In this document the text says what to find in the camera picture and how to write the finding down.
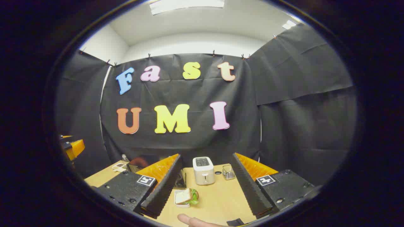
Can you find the black backdrop cloth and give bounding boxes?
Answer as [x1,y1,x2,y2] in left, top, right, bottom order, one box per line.
[55,24,357,186]

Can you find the green lettuce leaf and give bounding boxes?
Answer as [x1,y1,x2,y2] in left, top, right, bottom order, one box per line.
[186,189,200,205]

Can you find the white rectangular tray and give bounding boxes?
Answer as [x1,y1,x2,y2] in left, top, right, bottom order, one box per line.
[174,189,191,208]

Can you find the white toaster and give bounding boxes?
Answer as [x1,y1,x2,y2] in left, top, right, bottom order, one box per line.
[193,157,215,185]

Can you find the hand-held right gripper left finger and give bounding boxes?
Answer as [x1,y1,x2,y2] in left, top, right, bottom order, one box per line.
[92,154,183,219]

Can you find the wire mesh basket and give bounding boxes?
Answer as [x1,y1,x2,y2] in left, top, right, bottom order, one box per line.
[223,165,236,180]

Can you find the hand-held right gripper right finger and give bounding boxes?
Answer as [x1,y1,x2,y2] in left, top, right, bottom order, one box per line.
[231,153,322,219]

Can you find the white bread slice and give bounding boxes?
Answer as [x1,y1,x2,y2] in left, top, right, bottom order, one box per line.
[175,188,192,204]

